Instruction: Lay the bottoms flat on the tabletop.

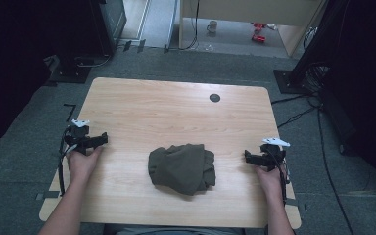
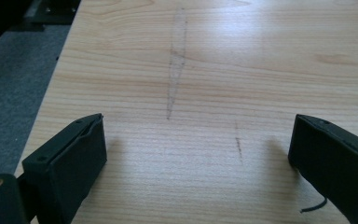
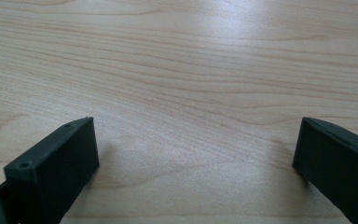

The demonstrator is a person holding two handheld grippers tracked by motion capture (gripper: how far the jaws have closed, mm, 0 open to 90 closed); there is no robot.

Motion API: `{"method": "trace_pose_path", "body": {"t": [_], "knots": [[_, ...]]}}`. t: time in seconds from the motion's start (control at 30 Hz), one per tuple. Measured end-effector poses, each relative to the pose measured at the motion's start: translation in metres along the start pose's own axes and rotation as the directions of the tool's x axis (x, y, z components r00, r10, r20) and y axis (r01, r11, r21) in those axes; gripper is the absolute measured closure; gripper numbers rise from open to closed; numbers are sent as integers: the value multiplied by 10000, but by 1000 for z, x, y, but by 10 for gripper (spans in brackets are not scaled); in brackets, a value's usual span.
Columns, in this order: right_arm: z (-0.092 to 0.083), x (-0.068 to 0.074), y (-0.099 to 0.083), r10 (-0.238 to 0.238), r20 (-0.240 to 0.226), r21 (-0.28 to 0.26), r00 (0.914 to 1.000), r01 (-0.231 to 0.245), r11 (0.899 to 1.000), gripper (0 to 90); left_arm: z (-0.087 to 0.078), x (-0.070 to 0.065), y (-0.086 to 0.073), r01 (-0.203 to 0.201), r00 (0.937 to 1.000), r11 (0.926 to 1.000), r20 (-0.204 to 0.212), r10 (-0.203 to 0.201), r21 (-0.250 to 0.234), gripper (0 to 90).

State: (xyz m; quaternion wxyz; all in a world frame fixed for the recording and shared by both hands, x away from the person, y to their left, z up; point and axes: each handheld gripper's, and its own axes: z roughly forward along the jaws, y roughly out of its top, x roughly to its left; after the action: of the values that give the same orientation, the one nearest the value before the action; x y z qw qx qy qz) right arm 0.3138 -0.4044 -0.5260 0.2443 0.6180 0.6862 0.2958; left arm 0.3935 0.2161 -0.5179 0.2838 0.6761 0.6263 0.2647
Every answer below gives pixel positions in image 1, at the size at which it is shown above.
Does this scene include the black stand base plate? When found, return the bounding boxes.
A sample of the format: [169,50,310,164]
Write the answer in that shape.
[272,69,311,96]
[48,56,92,84]

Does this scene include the black cable by cabinet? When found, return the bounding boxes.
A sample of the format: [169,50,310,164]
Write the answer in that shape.
[74,52,114,69]

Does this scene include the grey mug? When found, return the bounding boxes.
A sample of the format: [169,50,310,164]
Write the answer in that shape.
[206,20,219,34]

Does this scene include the person's right hand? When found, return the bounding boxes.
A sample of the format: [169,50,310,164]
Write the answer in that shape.
[254,164,287,201]

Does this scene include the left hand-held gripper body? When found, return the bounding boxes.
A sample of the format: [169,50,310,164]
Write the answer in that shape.
[63,118,93,156]

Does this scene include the black cabinet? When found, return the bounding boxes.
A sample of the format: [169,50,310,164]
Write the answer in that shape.
[89,0,127,57]

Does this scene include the black metal stand column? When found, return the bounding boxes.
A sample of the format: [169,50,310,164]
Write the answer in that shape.
[288,0,346,86]

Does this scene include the bundle of black cables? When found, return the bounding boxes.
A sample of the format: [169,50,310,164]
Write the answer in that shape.
[303,61,332,97]

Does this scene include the long black floor cable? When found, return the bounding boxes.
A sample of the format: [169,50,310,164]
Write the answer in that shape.
[315,106,355,235]

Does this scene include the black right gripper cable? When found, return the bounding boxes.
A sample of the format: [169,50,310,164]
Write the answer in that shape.
[272,152,291,208]

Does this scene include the black curtain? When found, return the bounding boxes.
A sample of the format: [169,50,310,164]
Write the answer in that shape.
[0,0,94,152]

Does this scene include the light wooden shelf unit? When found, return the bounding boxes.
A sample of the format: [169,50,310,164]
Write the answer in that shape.
[178,0,328,59]

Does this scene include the grey tape strip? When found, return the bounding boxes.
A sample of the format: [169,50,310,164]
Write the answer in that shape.
[283,196,307,211]
[35,190,61,201]

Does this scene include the olive green shorts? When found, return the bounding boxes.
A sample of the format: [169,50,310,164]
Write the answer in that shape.
[147,143,217,197]

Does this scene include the black hanging cable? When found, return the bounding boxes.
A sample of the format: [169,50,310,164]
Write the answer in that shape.
[177,0,201,52]

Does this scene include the person's left hand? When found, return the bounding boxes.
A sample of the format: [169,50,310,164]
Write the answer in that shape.
[66,146,105,184]

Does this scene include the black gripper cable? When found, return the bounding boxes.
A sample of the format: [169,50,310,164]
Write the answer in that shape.
[272,152,291,208]
[57,126,78,198]

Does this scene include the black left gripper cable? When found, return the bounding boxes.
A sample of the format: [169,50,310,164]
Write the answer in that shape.
[57,126,78,198]

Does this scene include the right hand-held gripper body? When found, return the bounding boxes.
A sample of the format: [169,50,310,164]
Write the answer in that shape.
[259,137,291,172]

